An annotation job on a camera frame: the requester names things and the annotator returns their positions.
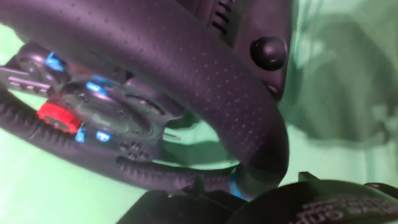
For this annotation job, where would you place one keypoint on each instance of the black racing steering wheel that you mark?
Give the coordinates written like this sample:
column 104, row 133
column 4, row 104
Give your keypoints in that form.
column 186, row 62

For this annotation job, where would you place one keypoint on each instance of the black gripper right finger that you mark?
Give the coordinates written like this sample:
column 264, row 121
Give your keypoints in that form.
column 326, row 205

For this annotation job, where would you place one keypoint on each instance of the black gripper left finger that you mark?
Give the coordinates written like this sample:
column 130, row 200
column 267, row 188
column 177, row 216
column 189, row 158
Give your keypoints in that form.
column 186, row 208

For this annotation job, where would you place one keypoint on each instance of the black steering wheel base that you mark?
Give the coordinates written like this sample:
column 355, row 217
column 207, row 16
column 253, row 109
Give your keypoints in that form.
column 255, row 25

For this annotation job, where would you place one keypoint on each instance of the green cloth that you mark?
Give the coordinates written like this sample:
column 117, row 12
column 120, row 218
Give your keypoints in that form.
column 342, row 93

